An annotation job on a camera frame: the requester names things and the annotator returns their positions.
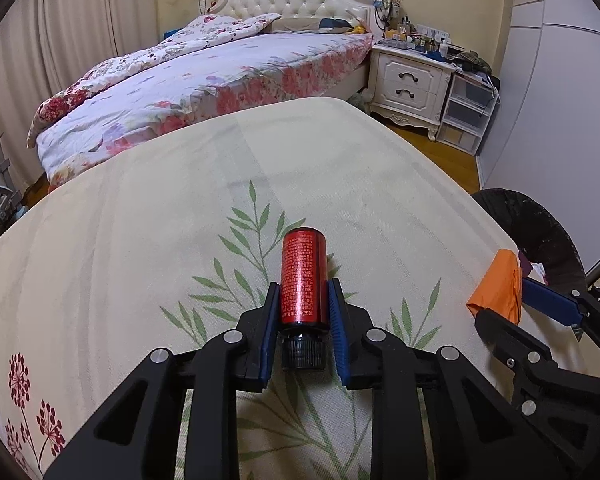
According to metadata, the red bottle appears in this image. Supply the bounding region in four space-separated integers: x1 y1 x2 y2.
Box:
279 227 330 372

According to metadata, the bin with black liner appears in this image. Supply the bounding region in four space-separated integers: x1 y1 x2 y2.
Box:
470 187 588 293

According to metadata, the grey office chair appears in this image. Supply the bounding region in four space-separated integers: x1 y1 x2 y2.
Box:
0 132 28 251

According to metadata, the white bed with tufted headboard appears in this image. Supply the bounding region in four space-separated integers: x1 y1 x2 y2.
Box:
27 0 376 193

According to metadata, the cluster of small bottles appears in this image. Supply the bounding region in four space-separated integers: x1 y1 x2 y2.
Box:
382 20 453 53

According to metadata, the orange box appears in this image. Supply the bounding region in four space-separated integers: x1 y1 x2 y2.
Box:
466 249 523 326

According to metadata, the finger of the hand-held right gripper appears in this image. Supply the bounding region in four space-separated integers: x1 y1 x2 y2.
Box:
521 277 600 361
472 307 600 466

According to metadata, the white nightstand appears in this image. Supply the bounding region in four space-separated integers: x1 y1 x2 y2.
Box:
367 42 453 141

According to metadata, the white wardrobe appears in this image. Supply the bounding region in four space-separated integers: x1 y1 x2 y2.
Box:
477 0 600 286

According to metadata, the floral quilt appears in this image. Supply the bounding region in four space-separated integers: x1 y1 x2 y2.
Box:
27 12 281 148

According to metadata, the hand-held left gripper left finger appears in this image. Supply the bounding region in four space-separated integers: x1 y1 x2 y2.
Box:
42 282 283 480

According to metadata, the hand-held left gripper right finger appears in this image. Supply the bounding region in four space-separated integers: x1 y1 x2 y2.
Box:
327 277 568 480

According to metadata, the beige curtain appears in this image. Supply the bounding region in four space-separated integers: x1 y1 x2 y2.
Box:
0 0 166 196

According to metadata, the beige pillow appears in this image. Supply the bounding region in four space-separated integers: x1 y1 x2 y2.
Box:
270 16 361 35

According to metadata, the beige floral tablecloth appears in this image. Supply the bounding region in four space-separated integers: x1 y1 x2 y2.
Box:
0 96 600 480

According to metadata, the clear plastic drawer unit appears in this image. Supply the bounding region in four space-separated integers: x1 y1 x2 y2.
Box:
436 71 498 157

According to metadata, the dark green bag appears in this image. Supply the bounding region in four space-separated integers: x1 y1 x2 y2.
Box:
455 50 496 76

